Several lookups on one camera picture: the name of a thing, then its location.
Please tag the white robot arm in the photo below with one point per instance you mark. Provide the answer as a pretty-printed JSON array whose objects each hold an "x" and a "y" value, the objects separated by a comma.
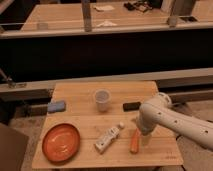
[{"x": 157, "y": 111}]

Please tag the white crumpled paper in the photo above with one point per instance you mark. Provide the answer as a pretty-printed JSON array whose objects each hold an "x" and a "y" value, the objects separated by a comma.
[{"x": 107, "y": 24}]

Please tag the wooden cutting board table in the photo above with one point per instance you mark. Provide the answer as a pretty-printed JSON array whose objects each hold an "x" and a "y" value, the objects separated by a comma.
[{"x": 81, "y": 111}]

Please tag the white tube bottle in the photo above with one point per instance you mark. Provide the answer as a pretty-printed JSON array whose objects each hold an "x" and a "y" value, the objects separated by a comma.
[{"x": 106, "y": 139}]

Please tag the black rectangular block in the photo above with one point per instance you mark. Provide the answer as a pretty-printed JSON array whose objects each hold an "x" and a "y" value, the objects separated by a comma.
[{"x": 132, "y": 106}]

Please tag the blue sponge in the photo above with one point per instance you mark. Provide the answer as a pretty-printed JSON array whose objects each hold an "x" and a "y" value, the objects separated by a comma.
[{"x": 57, "y": 106}]

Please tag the metal post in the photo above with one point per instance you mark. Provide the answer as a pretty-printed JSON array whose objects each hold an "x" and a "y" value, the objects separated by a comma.
[{"x": 86, "y": 15}]

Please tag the orange pepper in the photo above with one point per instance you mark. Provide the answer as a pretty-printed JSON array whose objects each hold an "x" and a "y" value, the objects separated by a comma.
[{"x": 134, "y": 145}]

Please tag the dark tools on far table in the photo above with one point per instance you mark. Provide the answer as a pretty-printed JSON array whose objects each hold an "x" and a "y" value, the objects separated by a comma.
[{"x": 141, "y": 5}]

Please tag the white paper on far table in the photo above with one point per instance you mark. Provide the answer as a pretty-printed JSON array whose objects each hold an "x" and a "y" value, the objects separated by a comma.
[{"x": 104, "y": 8}]

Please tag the orange plate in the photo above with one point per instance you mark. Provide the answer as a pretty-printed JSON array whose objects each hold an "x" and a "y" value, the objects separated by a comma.
[{"x": 61, "y": 143}]

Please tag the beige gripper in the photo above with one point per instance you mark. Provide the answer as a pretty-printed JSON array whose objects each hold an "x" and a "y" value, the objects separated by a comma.
[{"x": 145, "y": 139}]

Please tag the white ceramic cup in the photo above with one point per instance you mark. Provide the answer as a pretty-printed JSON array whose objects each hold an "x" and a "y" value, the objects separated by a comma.
[{"x": 102, "y": 99}]

